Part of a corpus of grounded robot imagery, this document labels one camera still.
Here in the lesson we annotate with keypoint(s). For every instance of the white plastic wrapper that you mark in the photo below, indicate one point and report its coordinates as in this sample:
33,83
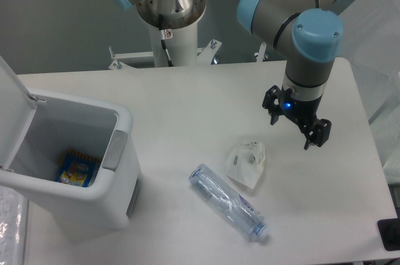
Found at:
245,163

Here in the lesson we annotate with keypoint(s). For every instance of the black device at table edge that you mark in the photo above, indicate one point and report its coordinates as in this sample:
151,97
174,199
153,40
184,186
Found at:
389,232

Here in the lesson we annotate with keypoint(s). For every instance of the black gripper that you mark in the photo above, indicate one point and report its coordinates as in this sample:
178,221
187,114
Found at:
298,104

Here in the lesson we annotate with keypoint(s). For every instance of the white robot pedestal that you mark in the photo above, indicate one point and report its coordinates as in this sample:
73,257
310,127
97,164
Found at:
178,45

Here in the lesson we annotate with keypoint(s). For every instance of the white trash can lid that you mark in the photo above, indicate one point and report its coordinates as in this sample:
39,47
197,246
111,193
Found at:
17,111

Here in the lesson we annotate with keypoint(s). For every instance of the white trash can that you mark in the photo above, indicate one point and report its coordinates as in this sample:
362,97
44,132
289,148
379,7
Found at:
96,128

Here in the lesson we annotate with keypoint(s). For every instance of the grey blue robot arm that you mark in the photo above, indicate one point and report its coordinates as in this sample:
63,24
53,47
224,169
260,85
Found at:
305,32

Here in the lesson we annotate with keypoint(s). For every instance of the blue yellow snack packet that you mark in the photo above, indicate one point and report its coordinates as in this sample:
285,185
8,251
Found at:
78,169

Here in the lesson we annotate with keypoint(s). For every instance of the clear plastic water bottle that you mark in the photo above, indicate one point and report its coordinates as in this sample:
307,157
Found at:
240,213

